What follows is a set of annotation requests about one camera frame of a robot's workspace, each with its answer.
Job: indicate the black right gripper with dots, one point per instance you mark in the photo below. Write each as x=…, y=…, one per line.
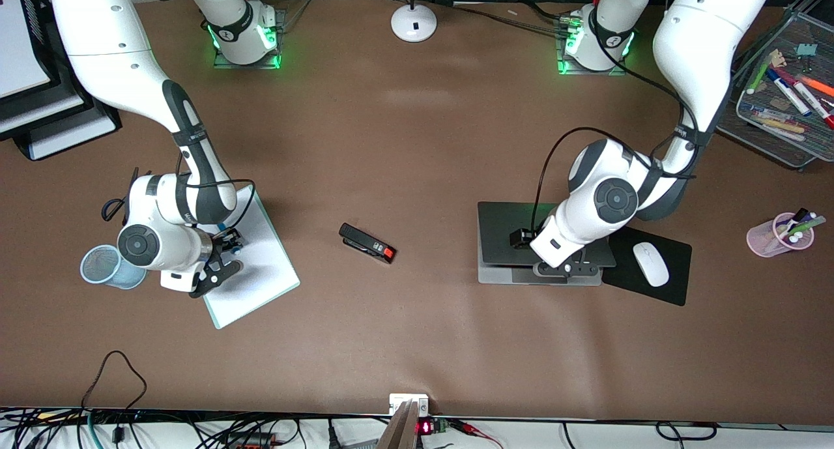
x=225, y=244

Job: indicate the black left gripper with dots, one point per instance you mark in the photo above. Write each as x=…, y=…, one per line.
x=522, y=237

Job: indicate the grey laptop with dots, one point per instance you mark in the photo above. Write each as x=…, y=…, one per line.
x=505, y=227

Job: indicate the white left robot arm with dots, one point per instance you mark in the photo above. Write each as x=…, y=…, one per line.
x=690, y=38

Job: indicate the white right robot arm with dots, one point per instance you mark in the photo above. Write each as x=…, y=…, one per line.
x=117, y=51

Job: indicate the black capped marker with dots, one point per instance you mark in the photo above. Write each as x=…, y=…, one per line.
x=799, y=216

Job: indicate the white marker with blue cap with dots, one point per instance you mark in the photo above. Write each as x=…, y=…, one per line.
x=788, y=92

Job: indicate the white marker with red cap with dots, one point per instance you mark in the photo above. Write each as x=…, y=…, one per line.
x=814, y=103

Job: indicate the orange marker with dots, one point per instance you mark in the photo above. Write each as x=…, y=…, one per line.
x=818, y=84

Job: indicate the white paper sheet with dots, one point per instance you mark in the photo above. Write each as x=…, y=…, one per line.
x=260, y=273

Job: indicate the mint green clipboard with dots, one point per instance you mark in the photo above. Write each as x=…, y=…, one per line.
x=215, y=318

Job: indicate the black stapler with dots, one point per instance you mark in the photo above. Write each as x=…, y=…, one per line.
x=365, y=242

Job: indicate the light blue mesh pen cup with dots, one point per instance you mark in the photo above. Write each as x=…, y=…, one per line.
x=98, y=266

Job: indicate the white computer mouse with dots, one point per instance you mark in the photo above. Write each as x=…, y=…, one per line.
x=650, y=264

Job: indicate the black mouse pad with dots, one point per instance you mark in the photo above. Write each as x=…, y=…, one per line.
x=677, y=273

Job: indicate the white paper stack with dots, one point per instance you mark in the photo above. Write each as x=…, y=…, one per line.
x=19, y=51
x=71, y=136

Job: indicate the black stacked document tray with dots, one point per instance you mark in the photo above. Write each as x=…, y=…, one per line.
x=71, y=110

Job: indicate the red LED display module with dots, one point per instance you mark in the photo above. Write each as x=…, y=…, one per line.
x=430, y=427

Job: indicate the white lamp base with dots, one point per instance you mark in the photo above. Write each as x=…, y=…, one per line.
x=414, y=24

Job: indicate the pink translucent pen cup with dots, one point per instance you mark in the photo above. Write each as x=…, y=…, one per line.
x=769, y=240

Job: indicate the green binder clip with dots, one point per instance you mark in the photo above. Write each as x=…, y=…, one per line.
x=806, y=49

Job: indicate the white table edge bracket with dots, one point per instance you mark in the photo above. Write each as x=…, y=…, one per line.
x=407, y=399

